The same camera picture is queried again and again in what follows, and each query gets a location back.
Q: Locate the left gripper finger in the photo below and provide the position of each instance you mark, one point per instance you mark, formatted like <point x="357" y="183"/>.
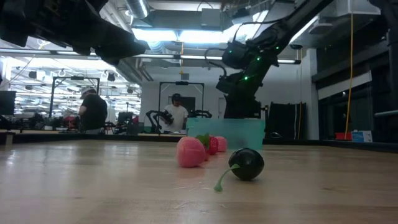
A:
<point x="124" y="55"/>
<point x="115" y="37"/>

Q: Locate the teal translucent tupperware container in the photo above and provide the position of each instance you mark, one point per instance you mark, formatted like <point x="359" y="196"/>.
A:
<point x="245" y="133"/>

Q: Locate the pink toy peach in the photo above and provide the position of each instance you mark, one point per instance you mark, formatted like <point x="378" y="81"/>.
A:
<point x="222" y="144"/>
<point x="189" y="152"/>

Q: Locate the red toy strawberry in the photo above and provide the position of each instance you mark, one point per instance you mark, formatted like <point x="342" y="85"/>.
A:
<point x="213" y="145"/>

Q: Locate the black toy cherry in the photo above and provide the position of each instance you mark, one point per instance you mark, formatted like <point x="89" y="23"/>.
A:
<point x="247" y="163"/>

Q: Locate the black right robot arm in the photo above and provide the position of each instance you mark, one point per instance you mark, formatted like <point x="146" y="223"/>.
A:
<point x="280" y="34"/>

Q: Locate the background black robot arm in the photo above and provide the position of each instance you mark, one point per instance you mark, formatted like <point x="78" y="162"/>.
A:
<point x="202" y="114"/>
<point x="168" y="116"/>

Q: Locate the black folding panel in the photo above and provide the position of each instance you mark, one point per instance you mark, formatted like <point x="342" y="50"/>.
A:
<point x="284" y="121"/>

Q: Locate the long ceiling light bar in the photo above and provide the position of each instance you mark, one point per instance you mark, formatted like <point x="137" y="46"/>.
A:
<point x="186" y="57"/>

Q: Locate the person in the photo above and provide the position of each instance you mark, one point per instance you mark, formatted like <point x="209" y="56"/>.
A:
<point x="178" y="115"/>
<point x="94" y="112"/>

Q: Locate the black monitor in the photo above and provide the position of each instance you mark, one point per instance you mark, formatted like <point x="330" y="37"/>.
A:
<point x="7" y="102"/>

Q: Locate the red box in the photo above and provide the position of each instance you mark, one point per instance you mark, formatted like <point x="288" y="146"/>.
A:
<point x="343" y="136"/>

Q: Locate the blue and white box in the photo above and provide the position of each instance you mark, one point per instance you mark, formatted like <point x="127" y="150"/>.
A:
<point x="362" y="137"/>

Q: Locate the silver ventilation duct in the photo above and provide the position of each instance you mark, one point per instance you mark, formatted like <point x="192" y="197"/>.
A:
<point x="138" y="7"/>

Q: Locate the black robot station frame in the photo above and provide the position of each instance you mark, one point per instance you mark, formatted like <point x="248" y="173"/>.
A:
<point x="182" y="83"/>
<point x="76" y="77"/>

